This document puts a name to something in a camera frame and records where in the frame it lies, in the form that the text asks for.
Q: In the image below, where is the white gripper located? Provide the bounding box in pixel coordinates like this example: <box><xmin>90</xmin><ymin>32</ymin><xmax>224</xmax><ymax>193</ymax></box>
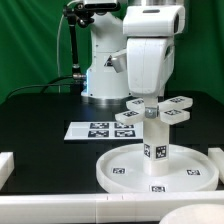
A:
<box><xmin>123</xmin><ymin>5</ymin><xmax>185</xmax><ymax>119</ymax></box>

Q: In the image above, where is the white cross-shaped table base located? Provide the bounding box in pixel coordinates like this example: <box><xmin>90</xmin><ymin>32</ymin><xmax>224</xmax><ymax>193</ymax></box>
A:
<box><xmin>115</xmin><ymin>96</ymin><xmax>193</xmax><ymax>125</ymax></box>

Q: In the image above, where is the white round table top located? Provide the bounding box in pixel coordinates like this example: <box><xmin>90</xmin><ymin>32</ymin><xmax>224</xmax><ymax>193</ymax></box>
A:
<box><xmin>96</xmin><ymin>143</ymin><xmax>219</xmax><ymax>193</ymax></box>

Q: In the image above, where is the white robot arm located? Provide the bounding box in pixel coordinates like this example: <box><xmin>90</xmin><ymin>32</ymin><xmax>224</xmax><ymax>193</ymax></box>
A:
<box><xmin>84</xmin><ymin>0</ymin><xmax>185</xmax><ymax>119</ymax></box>

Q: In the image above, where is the white round object foreground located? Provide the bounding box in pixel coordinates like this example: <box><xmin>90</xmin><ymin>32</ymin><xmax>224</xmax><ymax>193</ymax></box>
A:
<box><xmin>159</xmin><ymin>204</ymin><xmax>224</xmax><ymax>224</ymax></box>

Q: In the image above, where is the white fiducial marker sheet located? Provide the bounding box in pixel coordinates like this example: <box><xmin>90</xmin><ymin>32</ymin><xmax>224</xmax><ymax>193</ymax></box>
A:
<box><xmin>64</xmin><ymin>121</ymin><xmax>143</xmax><ymax>141</ymax></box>

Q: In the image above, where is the white right barrier block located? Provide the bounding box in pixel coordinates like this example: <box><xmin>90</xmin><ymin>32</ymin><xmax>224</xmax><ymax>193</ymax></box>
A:
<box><xmin>208</xmin><ymin>148</ymin><xmax>224</xmax><ymax>184</ymax></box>

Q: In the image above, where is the white barrier block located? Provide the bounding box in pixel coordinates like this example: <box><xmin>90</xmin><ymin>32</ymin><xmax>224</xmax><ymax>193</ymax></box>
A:
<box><xmin>208</xmin><ymin>148</ymin><xmax>224</xmax><ymax>184</ymax></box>
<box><xmin>0</xmin><ymin>152</ymin><xmax>14</xmax><ymax>190</ymax></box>

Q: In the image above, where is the white left barrier block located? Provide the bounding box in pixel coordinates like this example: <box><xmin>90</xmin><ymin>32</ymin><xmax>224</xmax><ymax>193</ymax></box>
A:
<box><xmin>0</xmin><ymin>152</ymin><xmax>14</xmax><ymax>190</ymax></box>

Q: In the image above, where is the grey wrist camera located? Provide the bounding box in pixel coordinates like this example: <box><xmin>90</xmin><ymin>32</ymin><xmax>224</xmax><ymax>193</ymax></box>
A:
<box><xmin>111</xmin><ymin>49</ymin><xmax>127</xmax><ymax>73</ymax></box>

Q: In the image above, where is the black cable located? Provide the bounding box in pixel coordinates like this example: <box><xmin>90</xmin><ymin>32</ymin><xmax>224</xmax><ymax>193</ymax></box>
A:
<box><xmin>4</xmin><ymin>75</ymin><xmax>86</xmax><ymax>101</ymax></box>

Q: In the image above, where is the white front barrier rail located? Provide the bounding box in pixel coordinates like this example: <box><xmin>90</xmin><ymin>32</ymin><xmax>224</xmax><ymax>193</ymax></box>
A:
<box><xmin>0</xmin><ymin>191</ymin><xmax>224</xmax><ymax>224</ymax></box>

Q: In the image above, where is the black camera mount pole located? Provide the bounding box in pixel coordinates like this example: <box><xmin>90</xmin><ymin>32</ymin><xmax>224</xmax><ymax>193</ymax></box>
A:
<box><xmin>63</xmin><ymin>2</ymin><xmax>94</xmax><ymax>81</ymax></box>

